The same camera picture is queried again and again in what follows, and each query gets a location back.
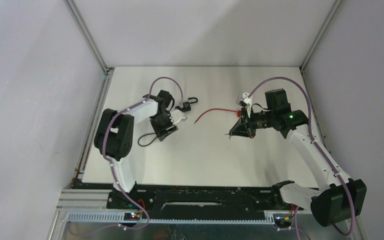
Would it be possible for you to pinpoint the black padlock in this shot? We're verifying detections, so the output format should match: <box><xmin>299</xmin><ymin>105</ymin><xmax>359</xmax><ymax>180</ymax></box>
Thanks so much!
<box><xmin>175</xmin><ymin>101</ymin><xmax>191</xmax><ymax>113</ymax></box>

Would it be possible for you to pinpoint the black cable lock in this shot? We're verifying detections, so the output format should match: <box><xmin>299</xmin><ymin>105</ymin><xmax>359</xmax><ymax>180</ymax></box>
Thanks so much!
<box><xmin>137</xmin><ymin>132</ymin><xmax>159</xmax><ymax>148</ymax></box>

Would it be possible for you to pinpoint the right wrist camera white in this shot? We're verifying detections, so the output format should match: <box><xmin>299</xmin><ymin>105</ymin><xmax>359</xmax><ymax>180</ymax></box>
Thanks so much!
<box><xmin>236</xmin><ymin>92</ymin><xmax>252</xmax><ymax>117</ymax></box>

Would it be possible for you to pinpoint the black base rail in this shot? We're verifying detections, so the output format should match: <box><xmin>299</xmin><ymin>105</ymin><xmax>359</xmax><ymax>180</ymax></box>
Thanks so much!
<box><xmin>106</xmin><ymin>184</ymin><xmax>293</xmax><ymax>222</ymax></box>

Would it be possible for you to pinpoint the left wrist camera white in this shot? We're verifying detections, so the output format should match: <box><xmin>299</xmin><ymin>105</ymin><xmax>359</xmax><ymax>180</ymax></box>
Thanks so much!
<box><xmin>169</xmin><ymin>109</ymin><xmax>188</xmax><ymax>125</ymax></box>

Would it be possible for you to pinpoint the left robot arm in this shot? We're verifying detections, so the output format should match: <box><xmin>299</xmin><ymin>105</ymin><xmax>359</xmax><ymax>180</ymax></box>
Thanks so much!
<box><xmin>93</xmin><ymin>90</ymin><xmax>178</xmax><ymax>208</ymax></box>

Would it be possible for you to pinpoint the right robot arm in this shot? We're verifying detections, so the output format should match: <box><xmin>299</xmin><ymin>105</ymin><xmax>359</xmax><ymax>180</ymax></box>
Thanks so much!
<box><xmin>228</xmin><ymin>89</ymin><xmax>367</xmax><ymax>227</ymax></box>

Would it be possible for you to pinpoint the red cable lock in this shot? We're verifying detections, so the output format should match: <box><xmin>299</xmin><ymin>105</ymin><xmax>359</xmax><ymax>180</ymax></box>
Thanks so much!
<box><xmin>193</xmin><ymin>108</ymin><xmax>240</xmax><ymax>124</ymax></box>

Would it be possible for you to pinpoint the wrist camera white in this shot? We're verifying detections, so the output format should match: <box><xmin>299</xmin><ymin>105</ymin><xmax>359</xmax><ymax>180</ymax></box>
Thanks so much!
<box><xmin>169</xmin><ymin>109</ymin><xmax>188</xmax><ymax>125</ymax></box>
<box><xmin>236</xmin><ymin>92</ymin><xmax>252</xmax><ymax>117</ymax></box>

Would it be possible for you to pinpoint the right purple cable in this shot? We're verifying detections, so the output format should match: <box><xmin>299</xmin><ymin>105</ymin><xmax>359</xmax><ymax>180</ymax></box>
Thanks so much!
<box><xmin>246</xmin><ymin>76</ymin><xmax>357</xmax><ymax>240</ymax></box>

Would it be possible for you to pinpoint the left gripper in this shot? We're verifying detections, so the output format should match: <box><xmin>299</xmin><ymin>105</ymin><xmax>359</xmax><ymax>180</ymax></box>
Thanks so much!
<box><xmin>150</xmin><ymin>110</ymin><xmax>178</xmax><ymax>142</ymax></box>

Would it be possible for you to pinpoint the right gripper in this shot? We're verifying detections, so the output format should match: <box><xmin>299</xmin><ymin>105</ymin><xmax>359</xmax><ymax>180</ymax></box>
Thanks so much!
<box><xmin>229</xmin><ymin>105</ymin><xmax>276</xmax><ymax>139</ymax></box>

